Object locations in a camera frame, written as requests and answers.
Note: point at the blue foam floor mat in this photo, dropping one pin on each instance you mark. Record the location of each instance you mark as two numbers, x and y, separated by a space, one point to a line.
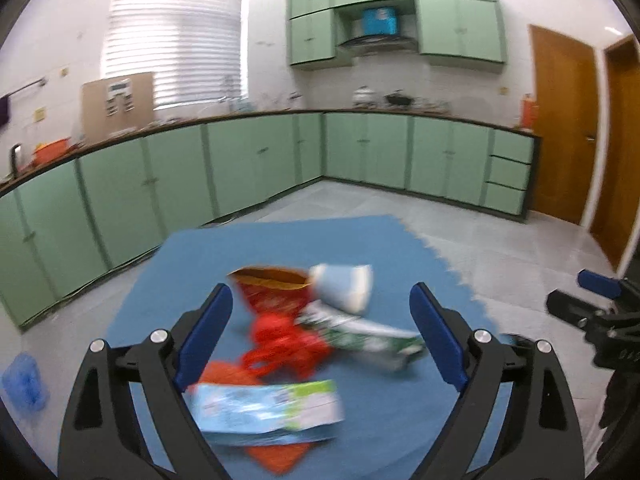
391 418

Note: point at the orange mesh net bag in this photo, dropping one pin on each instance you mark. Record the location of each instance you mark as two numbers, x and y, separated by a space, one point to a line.
277 458

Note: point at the green upper wall cabinets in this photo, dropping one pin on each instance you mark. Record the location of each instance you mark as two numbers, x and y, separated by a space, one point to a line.
465 33

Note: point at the brown cardboard box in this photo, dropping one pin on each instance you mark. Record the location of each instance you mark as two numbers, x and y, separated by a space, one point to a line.
117 105

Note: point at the orange plastic basin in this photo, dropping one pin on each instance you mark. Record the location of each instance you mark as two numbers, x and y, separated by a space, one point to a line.
45 153

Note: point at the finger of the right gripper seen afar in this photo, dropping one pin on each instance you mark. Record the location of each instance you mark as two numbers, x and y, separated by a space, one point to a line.
623 293

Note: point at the blue box on hood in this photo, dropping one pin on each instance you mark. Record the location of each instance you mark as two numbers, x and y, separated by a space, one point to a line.
379 21

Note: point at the small red plastic bag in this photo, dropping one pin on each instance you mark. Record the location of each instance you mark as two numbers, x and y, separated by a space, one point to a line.
281 344

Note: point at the red paper snack cup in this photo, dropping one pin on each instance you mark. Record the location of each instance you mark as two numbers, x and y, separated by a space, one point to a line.
273 289

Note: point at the steel kettle on counter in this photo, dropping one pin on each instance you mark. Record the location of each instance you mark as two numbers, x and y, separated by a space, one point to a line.
17 161

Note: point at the orange thermos flask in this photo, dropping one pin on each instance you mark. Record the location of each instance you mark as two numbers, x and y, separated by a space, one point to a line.
529 112

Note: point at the large white plastic food bag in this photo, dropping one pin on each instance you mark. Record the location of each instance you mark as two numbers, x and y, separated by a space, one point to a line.
377 344

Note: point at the white cooking pot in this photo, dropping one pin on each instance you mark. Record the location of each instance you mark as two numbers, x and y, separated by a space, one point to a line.
364 97

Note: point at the steel range hood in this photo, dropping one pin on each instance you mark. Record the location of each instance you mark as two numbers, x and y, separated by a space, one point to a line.
373 44

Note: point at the white paper cup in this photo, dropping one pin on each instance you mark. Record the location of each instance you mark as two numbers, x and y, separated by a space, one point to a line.
346 288

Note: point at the light blue snack wrapper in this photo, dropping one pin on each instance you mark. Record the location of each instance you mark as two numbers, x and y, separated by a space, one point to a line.
306 412

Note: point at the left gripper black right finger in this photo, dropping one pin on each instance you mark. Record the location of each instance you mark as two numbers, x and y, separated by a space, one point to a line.
540 434

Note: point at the chrome sink faucet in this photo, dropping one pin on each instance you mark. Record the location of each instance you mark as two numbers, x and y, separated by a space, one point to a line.
231 97

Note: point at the brown wooden door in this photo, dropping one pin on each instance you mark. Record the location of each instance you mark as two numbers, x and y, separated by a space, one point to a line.
618 204
567 121

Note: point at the dark hanging cloth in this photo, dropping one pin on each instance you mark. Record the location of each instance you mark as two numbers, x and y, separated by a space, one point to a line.
5 112

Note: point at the black wok pan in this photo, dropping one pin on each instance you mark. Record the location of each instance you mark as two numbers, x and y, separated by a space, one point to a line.
398 100

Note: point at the blue plastic bag on floor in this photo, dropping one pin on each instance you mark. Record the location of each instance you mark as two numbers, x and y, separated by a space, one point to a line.
24 386

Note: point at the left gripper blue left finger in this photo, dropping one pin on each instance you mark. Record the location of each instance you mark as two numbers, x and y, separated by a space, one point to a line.
101 437

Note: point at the green lower kitchen cabinets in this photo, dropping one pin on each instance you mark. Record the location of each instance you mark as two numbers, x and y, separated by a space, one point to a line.
71 222

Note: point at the white window blind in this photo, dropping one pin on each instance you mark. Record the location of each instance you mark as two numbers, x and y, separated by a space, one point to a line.
189 46

